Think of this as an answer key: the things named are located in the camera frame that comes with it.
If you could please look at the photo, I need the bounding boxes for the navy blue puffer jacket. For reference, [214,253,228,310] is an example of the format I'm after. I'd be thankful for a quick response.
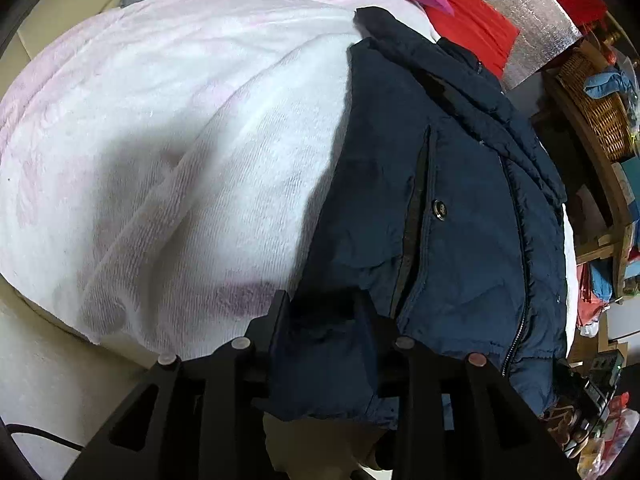
[265,6,567,426]

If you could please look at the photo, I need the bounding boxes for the cream leather sofa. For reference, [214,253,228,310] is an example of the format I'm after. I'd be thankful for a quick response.
[0,0,151,480]

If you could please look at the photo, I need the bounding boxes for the white pink fleece blanket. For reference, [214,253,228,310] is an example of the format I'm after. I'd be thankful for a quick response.
[1,0,577,364]

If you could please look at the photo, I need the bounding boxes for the wicker basket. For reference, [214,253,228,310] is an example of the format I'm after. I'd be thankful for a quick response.
[555,50,632,162]

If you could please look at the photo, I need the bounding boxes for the blue cloth in basket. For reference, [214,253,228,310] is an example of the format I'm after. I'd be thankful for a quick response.
[582,68,636,99]

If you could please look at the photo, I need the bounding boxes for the red pillow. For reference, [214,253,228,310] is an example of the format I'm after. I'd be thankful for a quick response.
[425,0,520,79]

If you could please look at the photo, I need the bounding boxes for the silver foil insulation panel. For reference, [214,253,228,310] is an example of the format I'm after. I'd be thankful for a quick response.
[484,0,582,90]

